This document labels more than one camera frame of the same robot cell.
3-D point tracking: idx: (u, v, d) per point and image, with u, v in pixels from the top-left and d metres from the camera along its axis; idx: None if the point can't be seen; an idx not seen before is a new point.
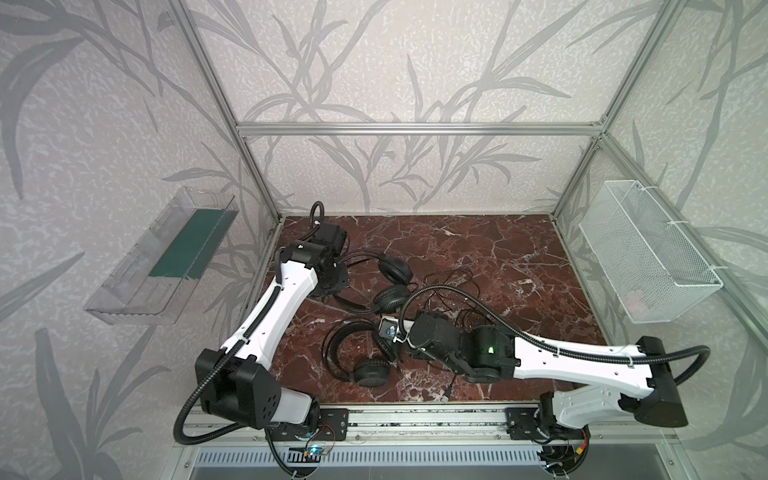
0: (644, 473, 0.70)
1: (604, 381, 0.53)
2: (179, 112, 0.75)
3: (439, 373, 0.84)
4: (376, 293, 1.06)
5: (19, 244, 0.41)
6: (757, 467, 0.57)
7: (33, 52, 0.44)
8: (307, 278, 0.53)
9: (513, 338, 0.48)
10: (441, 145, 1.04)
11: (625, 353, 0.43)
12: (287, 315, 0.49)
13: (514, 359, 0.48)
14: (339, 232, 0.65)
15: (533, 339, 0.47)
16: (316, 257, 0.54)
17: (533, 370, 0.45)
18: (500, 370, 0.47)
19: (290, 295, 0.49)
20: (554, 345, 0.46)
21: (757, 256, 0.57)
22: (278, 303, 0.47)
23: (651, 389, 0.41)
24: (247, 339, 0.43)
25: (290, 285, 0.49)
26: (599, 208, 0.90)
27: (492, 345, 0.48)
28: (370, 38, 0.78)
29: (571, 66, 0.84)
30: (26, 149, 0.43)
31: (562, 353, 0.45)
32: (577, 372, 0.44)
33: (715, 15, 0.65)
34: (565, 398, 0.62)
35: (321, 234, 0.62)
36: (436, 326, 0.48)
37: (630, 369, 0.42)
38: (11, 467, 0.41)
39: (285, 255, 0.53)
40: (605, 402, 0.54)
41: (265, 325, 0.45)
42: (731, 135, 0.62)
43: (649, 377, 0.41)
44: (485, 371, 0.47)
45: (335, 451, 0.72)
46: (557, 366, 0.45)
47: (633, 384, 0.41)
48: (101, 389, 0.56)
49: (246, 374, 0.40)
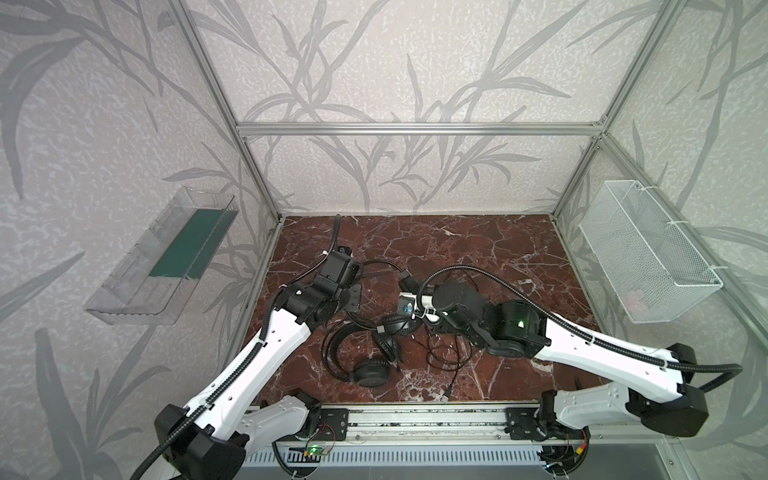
0: (644, 473, 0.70)
1: (631, 379, 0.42)
2: (179, 112, 0.75)
3: (439, 373, 0.84)
4: (376, 293, 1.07)
5: (19, 244, 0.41)
6: (757, 466, 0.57)
7: (33, 52, 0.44)
8: (295, 334, 0.49)
9: (545, 318, 0.45)
10: (441, 145, 1.04)
11: (658, 356, 0.42)
12: (266, 375, 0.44)
13: (545, 338, 0.45)
14: (348, 268, 0.58)
15: (566, 323, 0.45)
16: (310, 310, 0.49)
17: (560, 353, 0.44)
18: (524, 345, 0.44)
19: (271, 355, 0.45)
20: (589, 334, 0.44)
21: (757, 256, 0.57)
22: (256, 363, 0.43)
23: (680, 394, 0.40)
24: (209, 406, 0.40)
25: (274, 343, 0.45)
26: (599, 207, 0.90)
27: (521, 320, 0.45)
28: (369, 37, 0.78)
29: (571, 66, 0.84)
30: (26, 150, 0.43)
31: (596, 341, 0.43)
32: (604, 364, 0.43)
33: (715, 15, 0.65)
34: (568, 397, 0.62)
35: (327, 269, 0.56)
36: (464, 291, 0.46)
37: (661, 371, 0.41)
38: (11, 467, 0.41)
39: (281, 300, 0.49)
40: (612, 405, 0.53)
41: (235, 389, 0.41)
42: (731, 135, 0.62)
43: (679, 382, 0.40)
44: (509, 344, 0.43)
45: (335, 451, 0.72)
46: (587, 353, 0.45)
47: (662, 386, 0.42)
48: (102, 389, 0.56)
49: (197, 449, 0.37)
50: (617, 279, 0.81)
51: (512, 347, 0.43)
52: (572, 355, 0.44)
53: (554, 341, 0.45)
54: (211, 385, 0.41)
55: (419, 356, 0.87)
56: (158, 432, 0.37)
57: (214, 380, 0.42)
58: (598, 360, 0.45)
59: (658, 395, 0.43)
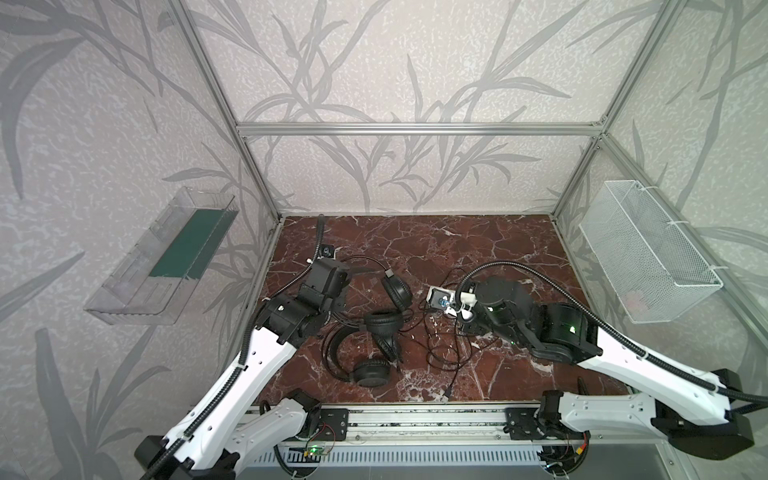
0: (644, 473, 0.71)
1: (678, 398, 0.43)
2: (179, 112, 0.75)
3: (438, 373, 0.84)
4: (375, 294, 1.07)
5: (19, 243, 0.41)
6: (757, 467, 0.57)
7: (33, 52, 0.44)
8: (278, 353, 0.46)
9: (594, 326, 0.43)
10: (441, 145, 1.04)
11: (708, 379, 0.41)
12: (248, 398, 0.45)
13: (597, 347, 0.42)
14: (335, 277, 0.54)
15: (618, 334, 0.43)
16: (292, 328, 0.46)
17: (611, 364, 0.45)
18: (571, 349, 0.45)
19: (252, 378, 0.43)
20: (641, 348, 0.42)
21: (757, 256, 0.57)
22: (237, 388, 0.42)
23: (727, 420, 0.39)
24: (189, 437, 0.38)
25: (255, 366, 0.43)
26: (599, 207, 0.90)
27: (570, 325, 0.43)
28: (369, 37, 0.78)
29: (571, 66, 0.84)
30: (26, 149, 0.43)
31: (649, 357, 0.42)
32: (655, 381, 0.43)
33: (715, 15, 0.65)
34: (578, 400, 0.61)
35: (313, 279, 0.53)
36: (513, 289, 0.43)
37: (709, 395, 0.40)
38: (11, 467, 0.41)
39: (263, 317, 0.47)
40: (633, 417, 0.53)
41: (215, 418, 0.40)
42: (731, 135, 0.62)
43: (729, 409, 0.39)
44: (557, 347, 0.44)
45: (335, 451, 0.72)
46: (638, 368, 0.43)
47: (710, 409, 0.41)
48: (101, 388, 0.56)
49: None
50: (617, 279, 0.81)
51: (559, 350, 0.44)
52: (623, 368, 0.44)
53: (606, 351, 0.42)
54: (191, 412, 0.40)
55: (419, 356, 0.87)
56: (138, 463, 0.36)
57: (195, 407, 0.40)
58: (648, 376, 0.43)
59: (701, 417, 0.42)
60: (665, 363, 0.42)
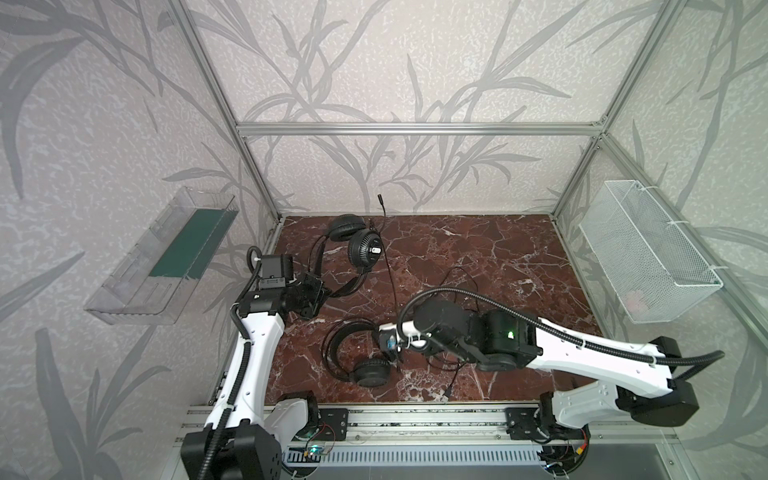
0: (644, 473, 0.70)
1: (624, 378, 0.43)
2: (180, 112, 0.76)
3: (438, 373, 0.84)
4: (375, 293, 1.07)
5: (19, 244, 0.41)
6: (757, 467, 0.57)
7: (33, 52, 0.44)
8: (274, 323, 0.51)
9: (533, 329, 0.43)
10: (441, 145, 1.04)
11: (647, 353, 0.42)
12: (267, 368, 0.47)
13: (536, 348, 0.43)
14: (286, 262, 0.62)
15: (555, 330, 0.43)
16: (277, 302, 0.52)
17: (554, 361, 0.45)
18: (515, 357, 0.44)
19: (264, 347, 0.47)
20: (579, 338, 0.42)
21: (757, 256, 0.57)
22: (255, 358, 0.45)
23: (670, 389, 0.40)
24: (233, 406, 0.41)
25: (260, 338, 0.48)
26: (599, 208, 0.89)
27: (509, 330, 0.42)
28: (370, 37, 0.78)
29: (571, 65, 0.84)
30: (27, 149, 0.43)
31: (587, 346, 0.42)
32: (596, 366, 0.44)
33: (715, 15, 0.65)
34: (564, 397, 0.62)
35: (268, 270, 0.59)
36: (445, 308, 0.43)
37: (651, 369, 0.41)
38: (10, 467, 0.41)
39: (244, 308, 0.51)
40: (604, 402, 0.54)
41: (248, 384, 0.43)
42: (731, 135, 0.62)
43: (669, 377, 0.40)
44: (499, 359, 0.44)
45: (335, 451, 0.72)
46: (579, 358, 0.44)
47: (654, 383, 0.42)
48: (102, 389, 0.56)
49: (245, 439, 0.38)
50: (617, 279, 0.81)
51: (501, 362, 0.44)
52: (566, 361, 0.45)
53: (546, 350, 0.43)
54: (222, 395, 0.42)
55: (419, 356, 0.87)
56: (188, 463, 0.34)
57: (222, 391, 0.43)
58: (591, 364, 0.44)
59: (650, 391, 0.43)
60: (601, 348, 0.42)
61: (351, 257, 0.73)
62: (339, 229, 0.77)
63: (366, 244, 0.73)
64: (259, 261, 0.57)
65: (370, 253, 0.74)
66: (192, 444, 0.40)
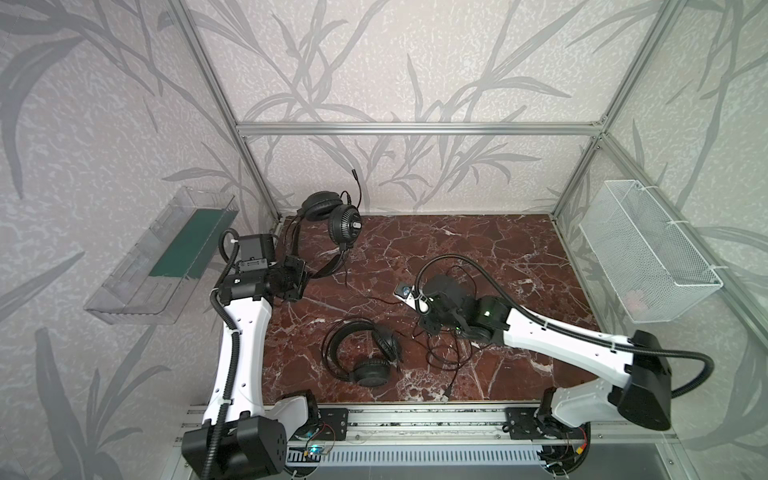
0: (644, 473, 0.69)
1: (587, 362, 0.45)
2: (179, 112, 0.75)
3: (438, 373, 0.84)
4: (375, 293, 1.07)
5: (19, 243, 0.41)
6: (757, 467, 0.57)
7: (33, 52, 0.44)
8: (261, 308, 0.48)
9: (510, 309, 0.53)
10: (441, 145, 1.04)
11: (609, 338, 0.45)
12: (261, 354, 0.46)
13: (504, 324, 0.53)
14: (266, 244, 0.58)
15: (524, 309, 0.52)
16: (260, 286, 0.49)
17: (519, 338, 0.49)
18: (491, 333, 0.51)
19: (252, 335, 0.45)
20: (543, 319, 0.50)
21: (757, 256, 0.57)
22: (245, 347, 0.44)
23: (626, 373, 0.42)
24: (230, 400, 0.39)
25: (247, 326, 0.45)
26: (600, 208, 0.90)
27: (489, 308, 0.54)
28: (370, 37, 0.78)
29: (571, 65, 0.84)
30: (26, 149, 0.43)
31: (549, 326, 0.49)
32: (560, 347, 0.50)
33: (715, 15, 0.65)
34: (565, 393, 0.62)
35: (248, 253, 0.55)
36: (447, 283, 0.56)
37: (612, 353, 0.44)
38: (10, 466, 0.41)
39: (224, 295, 0.48)
40: (598, 398, 0.54)
41: (244, 376, 0.41)
42: (731, 135, 0.62)
43: (628, 363, 0.42)
44: (479, 330, 0.56)
45: (335, 450, 0.72)
46: (542, 337, 0.51)
47: (611, 367, 0.45)
48: (102, 388, 0.56)
49: (248, 431, 0.38)
50: (617, 279, 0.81)
51: (480, 333, 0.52)
52: (529, 340, 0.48)
53: (512, 326, 0.52)
54: (217, 391, 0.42)
55: (419, 356, 0.87)
56: (192, 459, 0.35)
57: (216, 385, 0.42)
58: (549, 344, 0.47)
59: (611, 376, 0.51)
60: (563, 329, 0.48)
61: (331, 235, 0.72)
62: (315, 208, 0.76)
63: (347, 220, 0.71)
64: (237, 241, 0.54)
65: (352, 228, 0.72)
66: (193, 441, 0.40)
